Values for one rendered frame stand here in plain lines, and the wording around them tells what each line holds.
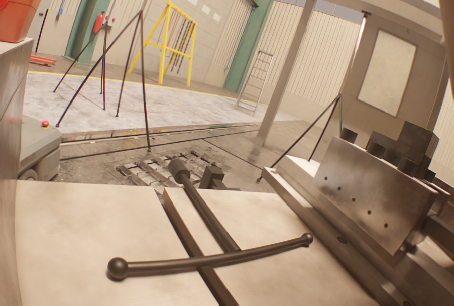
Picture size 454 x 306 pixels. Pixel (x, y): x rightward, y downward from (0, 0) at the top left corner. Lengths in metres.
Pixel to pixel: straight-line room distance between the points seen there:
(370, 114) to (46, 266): 3.05
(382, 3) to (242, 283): 3.19
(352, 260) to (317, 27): 13.93
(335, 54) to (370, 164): 13.13
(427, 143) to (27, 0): 1.09
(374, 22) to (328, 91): 10.39
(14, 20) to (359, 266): 1.08
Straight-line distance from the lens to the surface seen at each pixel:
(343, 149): 0.86
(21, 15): 0.52
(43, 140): 1.14
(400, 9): 3.31
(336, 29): 14.31
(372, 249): 0.87
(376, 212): 0.77
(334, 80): 13.51
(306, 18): 3.35
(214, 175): 1.03
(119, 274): 0.48
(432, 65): 3.38
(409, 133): 0.89
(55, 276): 0.51
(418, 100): 3.21
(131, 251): 0.57
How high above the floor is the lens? 0.73
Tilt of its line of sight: 14 degrees down
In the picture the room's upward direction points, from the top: 20 degrees clockwise
